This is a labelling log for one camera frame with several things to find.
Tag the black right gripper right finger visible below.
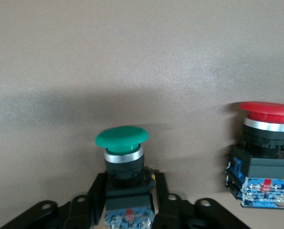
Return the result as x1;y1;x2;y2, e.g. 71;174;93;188
153;172;252;229

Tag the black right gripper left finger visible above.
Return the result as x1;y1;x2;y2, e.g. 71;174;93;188
0;173;108;229

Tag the green mushroom push button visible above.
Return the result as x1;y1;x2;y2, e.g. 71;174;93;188
95;125;156;227

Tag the red mushroom push button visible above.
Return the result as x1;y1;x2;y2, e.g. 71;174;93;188
224;101;284;210

